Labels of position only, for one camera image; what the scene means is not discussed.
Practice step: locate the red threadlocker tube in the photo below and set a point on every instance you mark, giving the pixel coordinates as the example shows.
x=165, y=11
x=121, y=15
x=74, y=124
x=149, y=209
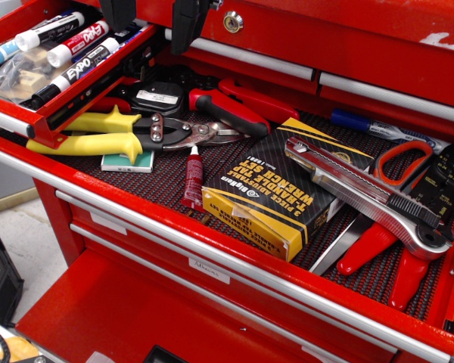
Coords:
x=192, y=196

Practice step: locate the clear plastic parts bag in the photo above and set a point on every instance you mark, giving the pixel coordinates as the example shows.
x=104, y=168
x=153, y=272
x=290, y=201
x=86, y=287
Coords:
x=26, y=73

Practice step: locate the black yellow wrench set box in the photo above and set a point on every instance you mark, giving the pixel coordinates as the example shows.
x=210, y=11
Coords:
x=269, y=199

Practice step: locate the yellow sponge object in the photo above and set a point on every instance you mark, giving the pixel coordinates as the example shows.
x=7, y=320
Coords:
x=21, y=349

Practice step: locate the red grey scissors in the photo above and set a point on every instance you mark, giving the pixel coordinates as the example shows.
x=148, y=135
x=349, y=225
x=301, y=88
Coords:
x=401, y=166

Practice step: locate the silver box cutter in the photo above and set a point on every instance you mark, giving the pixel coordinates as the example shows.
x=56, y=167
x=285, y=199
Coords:
x=410, y=221

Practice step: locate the black Expo marker front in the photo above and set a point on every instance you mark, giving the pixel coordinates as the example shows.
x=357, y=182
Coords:
x=75, y=72

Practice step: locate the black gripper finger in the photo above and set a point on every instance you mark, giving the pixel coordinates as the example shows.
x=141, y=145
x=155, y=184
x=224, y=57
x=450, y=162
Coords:
x=118, y=13
x=189, y=17

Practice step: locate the blue capped BIC marker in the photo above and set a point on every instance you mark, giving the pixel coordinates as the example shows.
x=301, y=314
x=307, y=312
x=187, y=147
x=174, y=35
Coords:
x=383, y=130

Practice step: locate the red Expo marker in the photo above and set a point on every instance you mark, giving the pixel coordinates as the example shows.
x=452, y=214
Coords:
x=65, y=51

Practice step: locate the large red open drawer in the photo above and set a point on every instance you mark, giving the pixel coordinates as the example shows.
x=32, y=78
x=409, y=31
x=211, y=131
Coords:
x=145, y=271

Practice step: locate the yellow handled tin snips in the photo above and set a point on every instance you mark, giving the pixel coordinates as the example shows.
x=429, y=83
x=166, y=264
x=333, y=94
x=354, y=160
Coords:
x=132, y=135

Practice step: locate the black octagonal tape measure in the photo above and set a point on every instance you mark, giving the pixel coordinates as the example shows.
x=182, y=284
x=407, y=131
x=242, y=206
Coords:
x=157, y=97

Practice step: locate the red handled wire stripper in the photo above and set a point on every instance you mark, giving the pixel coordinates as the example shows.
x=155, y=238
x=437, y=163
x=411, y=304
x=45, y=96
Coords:
x=434, y=189

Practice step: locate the small red upper drawer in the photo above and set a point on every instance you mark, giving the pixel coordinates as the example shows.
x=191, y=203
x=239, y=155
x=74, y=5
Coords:
x=43, y=124

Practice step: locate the brass cabinet lock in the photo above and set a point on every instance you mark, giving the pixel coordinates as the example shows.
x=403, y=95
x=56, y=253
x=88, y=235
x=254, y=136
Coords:
x=233, y=22

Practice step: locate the black expo marker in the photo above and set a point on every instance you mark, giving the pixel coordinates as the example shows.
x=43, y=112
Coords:
x=32, y=38
x=75, y=72

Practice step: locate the red black crimping tool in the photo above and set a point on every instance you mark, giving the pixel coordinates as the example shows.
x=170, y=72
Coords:
x=245, y=110

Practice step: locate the green white small box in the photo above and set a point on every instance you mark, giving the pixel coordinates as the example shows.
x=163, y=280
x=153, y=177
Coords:
x=121, y=163

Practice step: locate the black Expo marker back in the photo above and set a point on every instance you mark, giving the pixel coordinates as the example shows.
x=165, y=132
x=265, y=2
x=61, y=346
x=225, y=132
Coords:
x=32, y=38

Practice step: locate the red tool cabinet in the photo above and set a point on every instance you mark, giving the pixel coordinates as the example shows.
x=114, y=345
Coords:
x=392, y=61

